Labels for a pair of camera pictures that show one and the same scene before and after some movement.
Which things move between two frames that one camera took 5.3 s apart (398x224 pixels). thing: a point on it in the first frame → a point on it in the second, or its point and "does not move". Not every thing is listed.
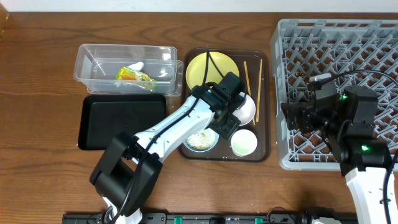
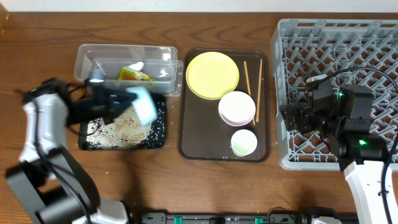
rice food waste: [203, 139] → [127, 130]
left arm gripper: [228, 123] → [115, 102]
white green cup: [243, 142] does not move
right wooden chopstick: [260, 91] does not move
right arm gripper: [294, 115] does not move
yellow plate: [196, 70] does not move
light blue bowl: [205, 140] → [143, 104]
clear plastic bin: [129, 70] does not move
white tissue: [137, 66] does not move
